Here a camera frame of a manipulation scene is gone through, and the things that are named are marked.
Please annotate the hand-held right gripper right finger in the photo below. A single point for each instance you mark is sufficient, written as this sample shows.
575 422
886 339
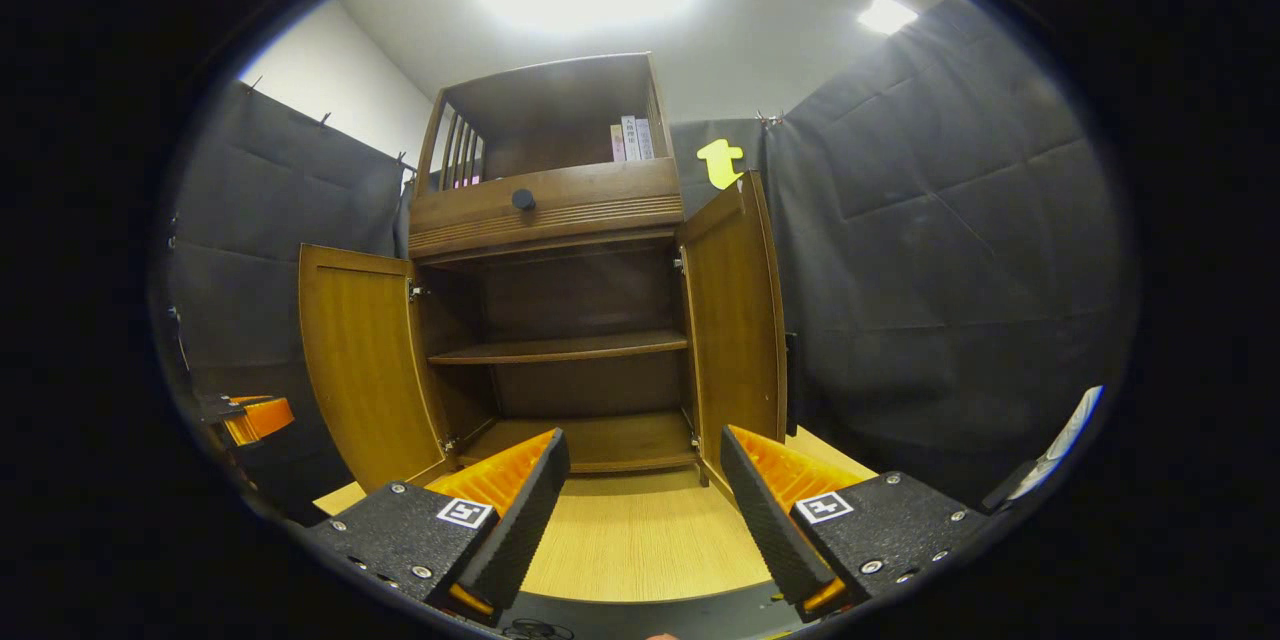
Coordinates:
765 520

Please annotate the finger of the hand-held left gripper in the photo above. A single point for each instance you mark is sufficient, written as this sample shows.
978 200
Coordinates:
262 418

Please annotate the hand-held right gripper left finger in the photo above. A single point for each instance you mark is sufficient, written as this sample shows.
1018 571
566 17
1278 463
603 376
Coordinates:
520 510

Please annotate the wooden shoe cabinet door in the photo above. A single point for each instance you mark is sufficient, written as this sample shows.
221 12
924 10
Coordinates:
735 320
365 370

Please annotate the wooden double-door shoe cabinet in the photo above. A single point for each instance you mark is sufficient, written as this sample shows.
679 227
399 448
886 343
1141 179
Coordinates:
560 210

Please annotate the wooden cabinet shelf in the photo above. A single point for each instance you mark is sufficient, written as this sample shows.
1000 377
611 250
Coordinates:
560 350

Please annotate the wooden cabinet drawer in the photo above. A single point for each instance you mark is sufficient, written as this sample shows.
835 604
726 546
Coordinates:
580 205

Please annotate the black round drawer knob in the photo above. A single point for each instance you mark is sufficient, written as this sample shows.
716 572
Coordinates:
523 200

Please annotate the white flat object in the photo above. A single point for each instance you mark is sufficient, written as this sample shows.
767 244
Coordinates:
1065 440

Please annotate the black backdrop cloth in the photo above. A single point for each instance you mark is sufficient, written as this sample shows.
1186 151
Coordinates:
950 250

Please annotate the pink book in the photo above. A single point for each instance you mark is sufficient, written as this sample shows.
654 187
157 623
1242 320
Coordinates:
617 144

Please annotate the white book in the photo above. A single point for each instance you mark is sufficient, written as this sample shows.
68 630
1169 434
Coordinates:
630 138

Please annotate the grey book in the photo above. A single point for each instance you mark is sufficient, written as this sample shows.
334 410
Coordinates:
646 138

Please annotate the small ceiling light panel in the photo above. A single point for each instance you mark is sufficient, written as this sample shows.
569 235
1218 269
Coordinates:
887 15

